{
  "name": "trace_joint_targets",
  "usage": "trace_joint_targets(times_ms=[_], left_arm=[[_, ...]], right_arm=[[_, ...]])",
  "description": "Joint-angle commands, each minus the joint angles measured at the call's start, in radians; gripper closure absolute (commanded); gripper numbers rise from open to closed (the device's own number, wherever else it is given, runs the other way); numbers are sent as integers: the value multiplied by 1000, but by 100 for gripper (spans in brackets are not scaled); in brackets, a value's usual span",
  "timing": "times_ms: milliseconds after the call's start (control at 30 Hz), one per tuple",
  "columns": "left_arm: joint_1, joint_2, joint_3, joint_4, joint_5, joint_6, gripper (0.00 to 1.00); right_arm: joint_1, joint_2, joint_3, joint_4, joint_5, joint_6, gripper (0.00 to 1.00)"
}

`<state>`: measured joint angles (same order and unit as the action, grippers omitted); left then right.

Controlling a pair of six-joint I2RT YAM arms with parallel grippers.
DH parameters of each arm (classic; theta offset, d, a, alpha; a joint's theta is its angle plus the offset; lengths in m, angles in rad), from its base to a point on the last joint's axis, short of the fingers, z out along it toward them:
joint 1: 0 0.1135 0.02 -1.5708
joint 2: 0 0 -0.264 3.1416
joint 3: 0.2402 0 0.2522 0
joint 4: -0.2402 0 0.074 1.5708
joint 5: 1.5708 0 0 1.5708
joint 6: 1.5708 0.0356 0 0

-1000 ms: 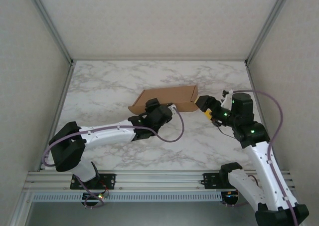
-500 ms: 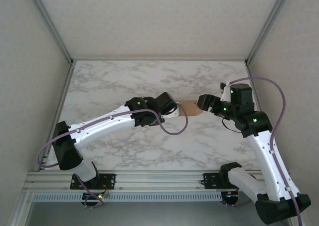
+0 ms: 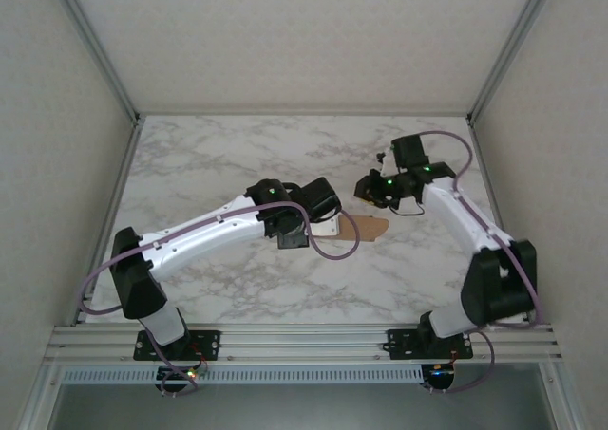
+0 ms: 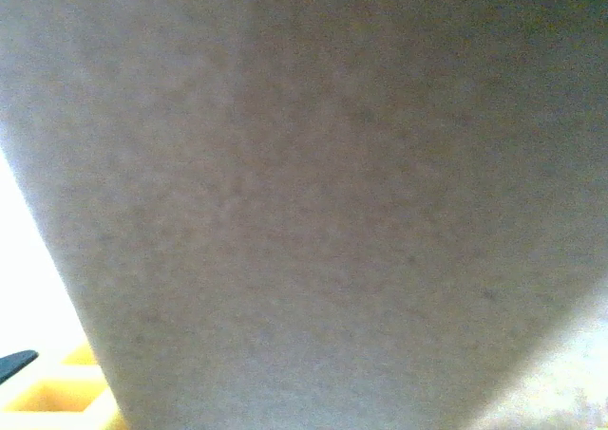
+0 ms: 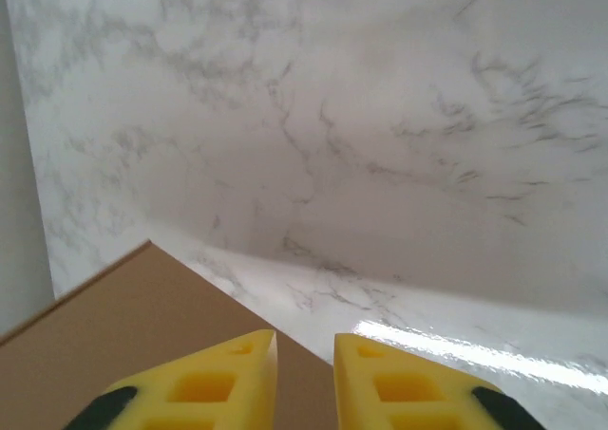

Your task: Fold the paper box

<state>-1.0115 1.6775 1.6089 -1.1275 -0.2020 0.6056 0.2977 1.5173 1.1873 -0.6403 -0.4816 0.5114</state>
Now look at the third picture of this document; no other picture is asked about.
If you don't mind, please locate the grey slotted cable duct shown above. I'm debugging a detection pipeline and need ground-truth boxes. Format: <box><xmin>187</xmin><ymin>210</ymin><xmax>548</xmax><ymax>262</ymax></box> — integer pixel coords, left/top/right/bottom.
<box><xmin>61</xmin><ymin>365</ymin><xmax>425</xmax><ymax>386</ymax></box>

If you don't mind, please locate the thin aluminium table back rail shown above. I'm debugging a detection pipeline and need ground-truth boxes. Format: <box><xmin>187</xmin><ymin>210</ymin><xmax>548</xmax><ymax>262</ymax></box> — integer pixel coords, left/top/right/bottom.
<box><xmin>137</xmin><ymin>110</ymin><xmax>471</xmax><ymax>118</ymax></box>

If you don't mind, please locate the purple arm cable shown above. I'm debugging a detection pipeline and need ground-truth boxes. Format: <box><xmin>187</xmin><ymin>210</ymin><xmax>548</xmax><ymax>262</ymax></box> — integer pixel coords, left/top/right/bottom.
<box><xmin>420</xmin><ymin>130</ymin><xmax>545</xmax><ymax>396</ymax></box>
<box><xmin>80</xmin><ymin>201</ymin><xmax>361</xmax><ymax>398</ymax></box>

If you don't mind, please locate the aluminium frame post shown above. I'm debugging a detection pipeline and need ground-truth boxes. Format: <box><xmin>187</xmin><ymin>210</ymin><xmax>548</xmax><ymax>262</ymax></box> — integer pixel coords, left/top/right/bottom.
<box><xmin>47</xmin><ymin>0</ymin><xmax>143</xmax><ymax>122</ymax></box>
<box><xmin>465</xmin><ymin>0</ymin><xmax>561</xmax><ymax>121</ymax></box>

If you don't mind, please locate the wide aluminium mounting rail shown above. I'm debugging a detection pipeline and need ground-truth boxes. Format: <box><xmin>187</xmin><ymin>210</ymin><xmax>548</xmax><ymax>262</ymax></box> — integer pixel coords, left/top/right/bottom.
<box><xmin>45</xmin><ymin>324</ymin><xmax>564</xmax><ymax>365</ymax></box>

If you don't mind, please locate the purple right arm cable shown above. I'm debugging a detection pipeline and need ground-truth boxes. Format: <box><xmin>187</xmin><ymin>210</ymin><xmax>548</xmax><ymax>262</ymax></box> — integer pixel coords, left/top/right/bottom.
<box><xmin>420</xmin><ymin>130</ymin><xmax>545</xmax><ymax>396</ymax></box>

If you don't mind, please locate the aluminium table side rail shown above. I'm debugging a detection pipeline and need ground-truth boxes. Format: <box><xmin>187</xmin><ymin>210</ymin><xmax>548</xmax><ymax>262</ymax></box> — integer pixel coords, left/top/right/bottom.
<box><xmin>70</xmin><ymin>116</ymin><xmax>146</xmax><ymax>327</ymax></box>
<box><xmin>465</xmin><ymin>115</ymin><xmax>533</xmax><ymax>327</ymax></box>

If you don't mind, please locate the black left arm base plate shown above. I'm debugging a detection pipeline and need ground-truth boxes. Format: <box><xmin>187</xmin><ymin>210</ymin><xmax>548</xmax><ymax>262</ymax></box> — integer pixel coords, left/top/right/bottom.
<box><xmin>132</xmin><ymin>328</ymin><xmax>223</xmax><ymax>363</ymax></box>

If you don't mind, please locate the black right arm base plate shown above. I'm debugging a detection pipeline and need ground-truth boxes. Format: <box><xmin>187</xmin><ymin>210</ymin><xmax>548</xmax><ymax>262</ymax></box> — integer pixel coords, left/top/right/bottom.
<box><xmin>387</xmin><ymin>327</ymin><xmax>475</xmax><ymax>361</ymax></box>

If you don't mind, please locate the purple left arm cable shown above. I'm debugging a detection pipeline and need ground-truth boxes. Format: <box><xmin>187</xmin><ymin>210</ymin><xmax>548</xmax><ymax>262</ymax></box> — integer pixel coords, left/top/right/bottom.
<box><xmin>80</xmin><ymin>201</ymin><xmax>361</xmax><ymax>398</ymax></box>

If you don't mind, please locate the aluminium frame leg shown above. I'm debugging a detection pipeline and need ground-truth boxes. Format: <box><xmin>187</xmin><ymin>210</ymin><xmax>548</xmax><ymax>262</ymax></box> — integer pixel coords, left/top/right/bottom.
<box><xmin>539</xmin><ymin>361</ymin><xmax>588</xmax><ymax>430</ymax></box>
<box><xmin>18</xmin><ymin>361</ymin><xmax>66</xmax><ymax>430</ymax></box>

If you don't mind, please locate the brown cardboard paper box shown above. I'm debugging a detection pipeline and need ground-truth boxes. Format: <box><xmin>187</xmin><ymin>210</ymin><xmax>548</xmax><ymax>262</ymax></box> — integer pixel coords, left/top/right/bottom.
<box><xmin>336</xmin><ymin>214</ymin><xmax>391</xmax><ymax>244</ymax></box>

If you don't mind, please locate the small controller board with LED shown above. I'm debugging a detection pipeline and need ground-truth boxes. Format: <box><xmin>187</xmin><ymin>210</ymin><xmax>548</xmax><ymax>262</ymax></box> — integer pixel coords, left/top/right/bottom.
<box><xmin>156</xmin><ymin>365</ymin><xmax>200</xmax><ymax>384</ymax></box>
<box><xmin>425</xmin><ymin>363</ymin><xmax>458</xmax><ymax>389</ymax></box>

